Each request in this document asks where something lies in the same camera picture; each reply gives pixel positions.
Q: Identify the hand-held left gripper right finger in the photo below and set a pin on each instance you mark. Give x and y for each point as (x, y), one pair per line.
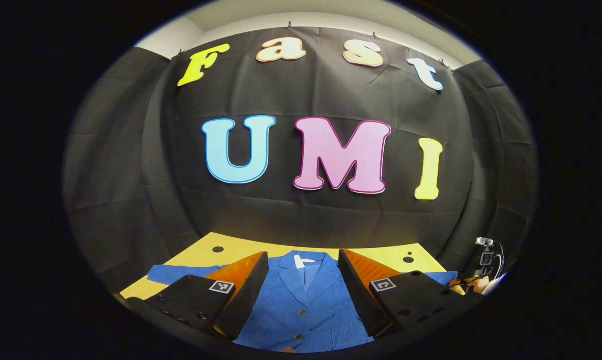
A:
(355, 295)

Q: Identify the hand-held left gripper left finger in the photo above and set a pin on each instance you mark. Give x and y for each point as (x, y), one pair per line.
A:
(248, 295)

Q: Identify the row of small backdrop clips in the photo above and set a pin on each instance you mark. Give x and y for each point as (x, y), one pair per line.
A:
(289, 24)

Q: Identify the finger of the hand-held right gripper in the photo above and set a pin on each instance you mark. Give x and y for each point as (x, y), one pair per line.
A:
(458, 283)

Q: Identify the black backdrop cloth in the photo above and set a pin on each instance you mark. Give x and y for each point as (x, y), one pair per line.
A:
(281, 210)

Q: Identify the blue button-up shirt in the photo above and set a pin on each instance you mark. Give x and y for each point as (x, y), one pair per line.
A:
(305, 300)

